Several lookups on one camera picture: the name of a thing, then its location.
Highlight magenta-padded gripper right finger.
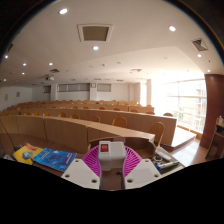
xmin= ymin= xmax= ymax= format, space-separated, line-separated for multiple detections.
xmin=121 ymin=145 xmax=163 ymax=191

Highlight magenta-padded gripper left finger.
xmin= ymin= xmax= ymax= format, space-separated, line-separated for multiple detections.
xmin=61 ymin=145 xmax=103 ymax=191

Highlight white charger with red switch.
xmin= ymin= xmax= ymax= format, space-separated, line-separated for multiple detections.
xmin=97 ymin=140 xmax=128 ymax=172

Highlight blue book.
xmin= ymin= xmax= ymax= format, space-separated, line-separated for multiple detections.
xmin=31 ymin=147 xmax=78 ymax=173

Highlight white flat remote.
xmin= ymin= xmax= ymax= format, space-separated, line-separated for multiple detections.
xmin=155 ymin=146 xmax=173 ymax=163

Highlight rows of wooden seats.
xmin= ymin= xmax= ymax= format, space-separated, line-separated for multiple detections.
xmin=0 ymin=99 xmax=178 ymax=154

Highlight yellow book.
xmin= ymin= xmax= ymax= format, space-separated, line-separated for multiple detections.
xmin=12 ymin=143 xmax=44 ymax=166

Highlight wooden shelf unit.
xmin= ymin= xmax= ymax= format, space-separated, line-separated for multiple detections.
xmin=204 ymin=114 xmax=224 ymax=160

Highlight ceiling projector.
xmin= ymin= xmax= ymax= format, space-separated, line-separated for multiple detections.
xmin=44 ymin=73 xmax=56 ymax=82

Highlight ceiling lights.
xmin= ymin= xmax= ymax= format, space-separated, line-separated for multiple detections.
xmin=3 ymin=7 xmax=213 ymax=84

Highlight ceiling air vent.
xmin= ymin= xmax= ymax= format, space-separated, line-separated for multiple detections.
xmin=77 ymin=23 xmax=114 ymax=43

